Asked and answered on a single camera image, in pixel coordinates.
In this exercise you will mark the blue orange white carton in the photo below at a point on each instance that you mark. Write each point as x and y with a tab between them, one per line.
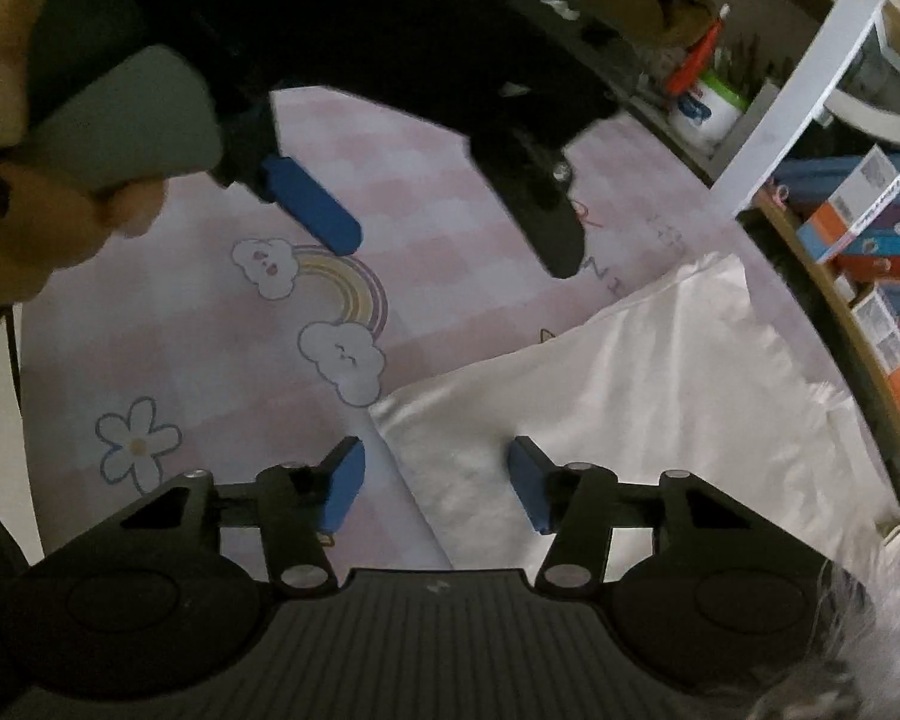
851	206

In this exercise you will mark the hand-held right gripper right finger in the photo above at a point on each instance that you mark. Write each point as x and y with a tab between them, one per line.
532	484

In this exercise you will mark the beige t-shirt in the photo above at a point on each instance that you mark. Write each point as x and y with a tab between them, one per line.
645	405

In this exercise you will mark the small white box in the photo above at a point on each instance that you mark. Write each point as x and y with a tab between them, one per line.
844	286

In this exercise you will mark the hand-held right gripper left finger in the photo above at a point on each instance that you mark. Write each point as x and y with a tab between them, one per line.
341	487

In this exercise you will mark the clear plastic wrap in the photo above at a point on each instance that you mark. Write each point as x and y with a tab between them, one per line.
862	652

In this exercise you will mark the white tub with green rim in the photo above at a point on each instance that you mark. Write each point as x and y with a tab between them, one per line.
709	116

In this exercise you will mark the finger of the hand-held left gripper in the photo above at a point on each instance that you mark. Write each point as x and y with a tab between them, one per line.
315	206
555	240

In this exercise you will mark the white orange toothpaste box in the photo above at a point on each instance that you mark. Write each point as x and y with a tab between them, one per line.
896	352

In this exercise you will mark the white shelf frame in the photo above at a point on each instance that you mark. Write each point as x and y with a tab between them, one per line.
810	90

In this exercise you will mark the red tassel ornament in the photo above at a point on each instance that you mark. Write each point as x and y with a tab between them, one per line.
694	52

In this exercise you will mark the wooden shelf board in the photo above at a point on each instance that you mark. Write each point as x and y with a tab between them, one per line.
847	337

